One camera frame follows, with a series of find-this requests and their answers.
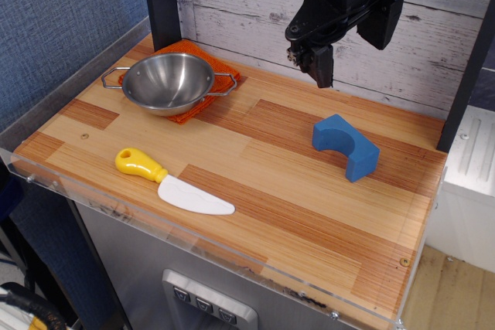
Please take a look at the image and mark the white ribbed appliance at right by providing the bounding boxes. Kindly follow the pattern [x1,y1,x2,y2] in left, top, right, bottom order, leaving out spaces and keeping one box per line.
[425,106,494,272]

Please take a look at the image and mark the black and yellow cables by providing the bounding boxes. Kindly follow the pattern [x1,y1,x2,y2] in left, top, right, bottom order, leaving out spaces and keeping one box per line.
[0,282,67,330]

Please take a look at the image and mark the black right vertical post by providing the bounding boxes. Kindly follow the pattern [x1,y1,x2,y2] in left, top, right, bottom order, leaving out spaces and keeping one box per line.
[436,0,495,152]

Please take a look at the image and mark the blue arch-shaped block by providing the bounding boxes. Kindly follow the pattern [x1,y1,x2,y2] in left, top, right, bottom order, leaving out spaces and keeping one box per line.
[312,114,381,182]

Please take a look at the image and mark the clear acrylic table edge guard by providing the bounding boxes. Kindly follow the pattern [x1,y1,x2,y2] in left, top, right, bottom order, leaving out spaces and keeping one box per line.
[2,137,445,329]

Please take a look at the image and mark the black left vertical post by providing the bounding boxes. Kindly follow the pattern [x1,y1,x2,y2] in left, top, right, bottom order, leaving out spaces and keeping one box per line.
[146,0,182,51]

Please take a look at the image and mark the stainless steel cabinet body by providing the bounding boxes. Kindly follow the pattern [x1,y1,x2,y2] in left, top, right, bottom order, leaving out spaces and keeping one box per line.
[73,202,352,329]

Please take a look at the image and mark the yellow handled toy knife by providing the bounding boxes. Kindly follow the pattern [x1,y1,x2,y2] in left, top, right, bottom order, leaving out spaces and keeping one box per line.
[114,148,236,216]

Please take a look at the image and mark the black vertical post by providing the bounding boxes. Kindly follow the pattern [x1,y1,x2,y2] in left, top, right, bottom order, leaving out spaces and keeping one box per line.
[146,0,182,51]
[436,0,495,152]

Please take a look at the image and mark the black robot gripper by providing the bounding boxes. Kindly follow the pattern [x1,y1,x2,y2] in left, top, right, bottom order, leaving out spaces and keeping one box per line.
[285,0,404,88]

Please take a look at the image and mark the orange knitted cloth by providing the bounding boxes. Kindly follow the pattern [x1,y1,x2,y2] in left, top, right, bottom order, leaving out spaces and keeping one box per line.
[121,40,240,124]

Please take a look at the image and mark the silver control panel with buttons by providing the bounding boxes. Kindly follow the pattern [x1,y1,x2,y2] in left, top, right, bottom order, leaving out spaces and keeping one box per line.
[162,269,258,329]

